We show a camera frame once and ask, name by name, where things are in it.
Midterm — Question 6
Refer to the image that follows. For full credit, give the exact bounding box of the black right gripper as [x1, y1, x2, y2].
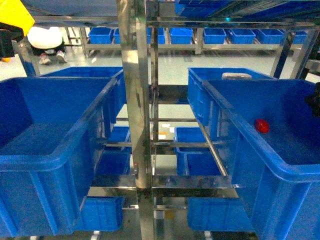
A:
[304, 82, 320, 117]

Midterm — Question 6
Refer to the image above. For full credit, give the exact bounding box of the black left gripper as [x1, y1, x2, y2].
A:
[0, 23, 24, 58]

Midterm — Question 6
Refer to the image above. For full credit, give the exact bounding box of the yellow toy block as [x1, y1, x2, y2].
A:
[0, 0, 35, 37]

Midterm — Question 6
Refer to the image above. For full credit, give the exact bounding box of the red toy block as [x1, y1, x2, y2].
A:
[254, 119, 270, 134]

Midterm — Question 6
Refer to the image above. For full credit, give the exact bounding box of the person in white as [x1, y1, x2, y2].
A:
[27, 26, 67, 65]

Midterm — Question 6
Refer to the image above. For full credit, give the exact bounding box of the large blue bin right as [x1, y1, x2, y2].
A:
[203, 79, 320, 240]

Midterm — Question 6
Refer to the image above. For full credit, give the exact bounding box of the large blue bin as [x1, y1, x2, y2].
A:
[203, 79, 320, 240]
[0, 77, 116, 238]

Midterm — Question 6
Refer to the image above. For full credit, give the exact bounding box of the large blue bin left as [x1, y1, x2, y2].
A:
[0, 77, 116, 238]

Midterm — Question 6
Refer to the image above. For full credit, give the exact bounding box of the blue bin bottom right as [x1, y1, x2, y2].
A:
[187, 197, 254, 232]

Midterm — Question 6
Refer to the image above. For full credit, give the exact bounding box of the blue bin bottom left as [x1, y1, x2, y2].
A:
[74, 197, 125, 232]

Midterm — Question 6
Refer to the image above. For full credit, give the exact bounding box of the steel rack upright post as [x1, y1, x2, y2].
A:
[116, 0, 154, 240]

